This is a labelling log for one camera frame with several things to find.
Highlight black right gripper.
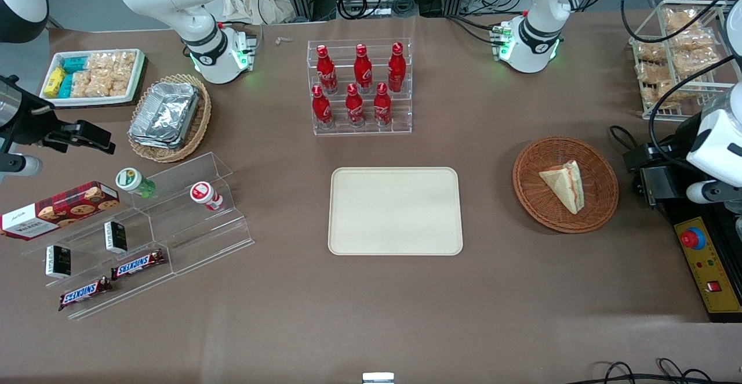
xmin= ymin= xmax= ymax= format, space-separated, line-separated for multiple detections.
xmin=0 ymin=75 xmax=116 ymax=155

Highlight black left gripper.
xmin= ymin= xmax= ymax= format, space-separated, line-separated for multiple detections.
xmin=623 ymin=132 xmax=705 ymax=208

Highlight triangular sandwich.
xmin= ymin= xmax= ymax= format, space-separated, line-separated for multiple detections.
xmin=539 ymin=160 xmax=585 ymax=215

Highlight white rectangular snack tray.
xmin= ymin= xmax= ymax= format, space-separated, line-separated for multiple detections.
xmin=39 ymin=49 xmax=146 ymax=108

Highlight brown wicker basket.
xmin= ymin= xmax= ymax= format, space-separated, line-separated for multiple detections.
xmin=512 ymin=136 xmax=620 ymax=234

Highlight light wicker basket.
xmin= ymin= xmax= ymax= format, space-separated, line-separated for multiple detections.
xmin=128 ymin=74 xmax=212 ymax=163

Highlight beige plastic tray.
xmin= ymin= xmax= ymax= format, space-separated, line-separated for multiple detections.
xmin=328 ymin=167 xmax=464 ymax=256

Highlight rice cracker bag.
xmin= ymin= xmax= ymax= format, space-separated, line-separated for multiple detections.
xmin=664 ymin=7 xmax=700 ymax=32
xmin=642 ymin=81 xmax=683 ymax=110
xmin=667 ymin=29 xmax=715 ymax=52
xmin=87 ymin=52 xmax=137 ymax=73
xmin=635 ymin=42 xmax=668 ymax=64
xmin=72 ymin=71 xmax=114 ymax=98
xmin=636 ymin=62 xmax=673 ymax=84
xmin=672 ymin=49 xmax=723 ymax=78
xmin=110 ymin=62 xmax=136 ymax=96

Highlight yellow snack packet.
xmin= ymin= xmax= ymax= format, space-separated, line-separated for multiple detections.
xmin=43 ymin=68 xmax=67 ymax=98

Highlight green capped drink bottle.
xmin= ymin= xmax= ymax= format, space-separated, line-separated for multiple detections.
xmin=115 ymin=168 xmax=157 ymax=198

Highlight red tartan cookie box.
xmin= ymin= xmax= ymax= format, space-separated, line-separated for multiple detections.
xmin=0 ymin=181 xmax=121 ymax=241

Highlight stack of foil trays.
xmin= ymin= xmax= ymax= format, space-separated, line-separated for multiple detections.
xmin=129 ymin=81 xmax=201 ymax=150

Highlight small black white box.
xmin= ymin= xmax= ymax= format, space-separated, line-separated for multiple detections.
xmin=104 ymin=220 xmax=128 ymax=254
xmin=45 ymin=245 xmax=72 ymax=279

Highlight black yellow control box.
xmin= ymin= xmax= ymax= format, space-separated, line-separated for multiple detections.
xmin=661 ymin=195 xmax=742 ymax=323

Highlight red capped drink bottle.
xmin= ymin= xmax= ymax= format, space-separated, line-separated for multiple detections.
xmin=190 ymin=182 xmax=224 ymax=212

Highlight snickers chocolate bar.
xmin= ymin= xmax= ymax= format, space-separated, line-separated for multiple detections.
xmin=110 ymin=249 xmax=166 ymax=280
xmin=58 ymin=277 xmax=114 ymax=312

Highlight clear acrylic stepped shelf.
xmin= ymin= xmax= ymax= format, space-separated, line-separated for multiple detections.
xmin=20 ymin=152 xmax=256 ymax=321

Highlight red cola bottle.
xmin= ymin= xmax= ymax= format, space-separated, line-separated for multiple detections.
xmin=345 ymin=83 xmax=366 ymax=128
xmin=373 ymin=82 xmax=393 ymax=127
xmin=387 ymin=42 xmax=406 ymax=93
xmin=316 ymin=45 xmax=339 ymax=95
xmin=354 ymin=43 xmax=373 ymax=93
xmin=311 ymin=85 xmax=334 ymax=129

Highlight clear acrylic bottle rack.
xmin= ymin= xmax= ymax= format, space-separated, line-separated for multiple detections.
xmin=306 ymin=38 xmax=413 ymax=136

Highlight black table cable loop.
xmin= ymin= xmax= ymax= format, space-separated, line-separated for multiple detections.
xmin=608 ymin=124 xmax=639 ymax=154

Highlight white wire rack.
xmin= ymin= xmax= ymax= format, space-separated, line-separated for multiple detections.
xmin=629 ymin=0 xmax=742 ymax=121

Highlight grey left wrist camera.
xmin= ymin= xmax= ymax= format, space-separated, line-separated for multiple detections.
xmin=687 ymin=180 xmax=742 ymax=205

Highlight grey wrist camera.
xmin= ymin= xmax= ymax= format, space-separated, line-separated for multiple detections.
xmin=0 ymin=153 xmax=44 ymax=183
xmin=687 ymin=180 xmax=742 ymax=205

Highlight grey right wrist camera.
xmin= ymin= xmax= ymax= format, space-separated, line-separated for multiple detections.
xmin=0 ymin=153 xmax=44 ymax=183

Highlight black floor cables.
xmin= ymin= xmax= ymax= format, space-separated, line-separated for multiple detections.
xmin=580 ymin=358 xmax=721 ymax=384

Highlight black base cables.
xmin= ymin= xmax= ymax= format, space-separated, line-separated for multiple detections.
xmin=445 ymin=14 xmax=506 ymax=46

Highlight coiled black cable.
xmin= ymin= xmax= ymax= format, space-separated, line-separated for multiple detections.
xmin=338 ymin=0 xmax=384 ymax=20

